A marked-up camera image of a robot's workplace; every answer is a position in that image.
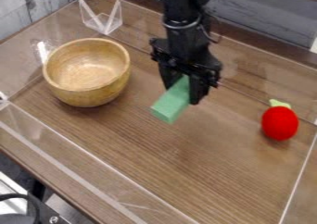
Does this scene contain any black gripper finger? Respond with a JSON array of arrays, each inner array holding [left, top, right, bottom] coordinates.
[[191, 74, 209, 105], [158, 63, 183, 89]]

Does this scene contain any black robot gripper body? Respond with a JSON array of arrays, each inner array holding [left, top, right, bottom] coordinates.
[[149, 16, 223, 87]]

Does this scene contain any green rectangular block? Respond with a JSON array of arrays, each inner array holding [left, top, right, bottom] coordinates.
[[152, 76, 191, 124]]

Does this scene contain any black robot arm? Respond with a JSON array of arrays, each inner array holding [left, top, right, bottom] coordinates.
[[150, 0, 224, 105]]

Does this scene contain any wooden bowl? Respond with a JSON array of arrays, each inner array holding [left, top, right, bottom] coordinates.
[[42, 38, 132, 107]]

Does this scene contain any clear acrylic corner bracket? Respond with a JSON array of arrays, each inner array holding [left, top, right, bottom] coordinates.
[[78, 0, 124, 35]]

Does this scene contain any clear acrylic tray wall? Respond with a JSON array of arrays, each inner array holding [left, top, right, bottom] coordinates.
[[0, 4, 317, 224]]

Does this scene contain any black metal bracket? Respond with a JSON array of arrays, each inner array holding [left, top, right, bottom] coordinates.
[[26, 193, 72, 224]]

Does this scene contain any black cable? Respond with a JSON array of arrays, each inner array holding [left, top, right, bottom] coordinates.
[[0, 193, 42, 224]]

